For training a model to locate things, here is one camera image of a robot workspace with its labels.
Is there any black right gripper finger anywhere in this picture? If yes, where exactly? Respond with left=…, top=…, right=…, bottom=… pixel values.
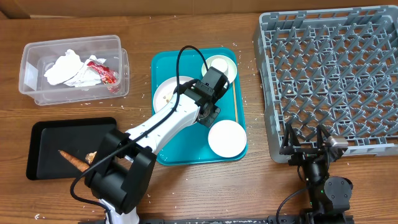
left=317, top=124, right=331, bottom=149
left=281, top=123, right=301, bottom=149

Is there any red snack wrapper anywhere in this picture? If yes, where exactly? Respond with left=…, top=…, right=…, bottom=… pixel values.
left=87, top=60, right=119, bottom=84

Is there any white napkin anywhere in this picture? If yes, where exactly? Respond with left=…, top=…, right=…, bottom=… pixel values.
left=44, top=49, right=83, bottom=85
left=64, top=55, right=106, bottom=87

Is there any brown food chunk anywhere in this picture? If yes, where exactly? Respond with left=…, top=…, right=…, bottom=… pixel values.
left=85, top=151, right=97, bottom=164

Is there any orange carrot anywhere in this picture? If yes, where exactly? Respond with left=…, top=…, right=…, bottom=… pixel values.
left=59, top=150, right=89, bottom=172

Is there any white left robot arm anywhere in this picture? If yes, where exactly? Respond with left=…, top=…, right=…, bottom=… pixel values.
left=85, top=67, right=229, bottom=223

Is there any grey dishwasher rack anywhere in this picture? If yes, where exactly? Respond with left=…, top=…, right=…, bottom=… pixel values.
left=253, top=5, right=397, bottom=163

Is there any wooden chopstick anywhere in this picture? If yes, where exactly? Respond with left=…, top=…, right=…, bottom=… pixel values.
left=233, top=82, right=239, bottom=123

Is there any white upturned cup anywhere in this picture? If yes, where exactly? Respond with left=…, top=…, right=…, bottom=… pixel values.
left=211, top=58, right=228, bottom=75

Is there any small white bowl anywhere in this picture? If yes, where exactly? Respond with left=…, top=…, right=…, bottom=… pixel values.
left=208, top=120, right=247, bottom=158

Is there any pale green bowl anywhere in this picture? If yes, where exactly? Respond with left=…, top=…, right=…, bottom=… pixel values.
left=206, top=55, right=238, bottom=87

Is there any teal plastic tray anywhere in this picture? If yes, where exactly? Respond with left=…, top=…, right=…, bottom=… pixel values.
left=151, top=47, right=248, bottom=166

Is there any large white plate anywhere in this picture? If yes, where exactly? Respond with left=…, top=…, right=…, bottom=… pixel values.
left=152, top=77, right=177, bottom=113

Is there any black tray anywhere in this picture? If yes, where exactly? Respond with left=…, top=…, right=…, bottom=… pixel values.
left=26, top=117, right=117, bottom=180

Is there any clear plastic bin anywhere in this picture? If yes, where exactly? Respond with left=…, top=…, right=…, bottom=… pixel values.
left=19, top=35, right=129, bottom=106

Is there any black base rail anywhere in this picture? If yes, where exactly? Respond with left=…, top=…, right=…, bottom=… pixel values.
left=78, top=215, right=355, bottom=224

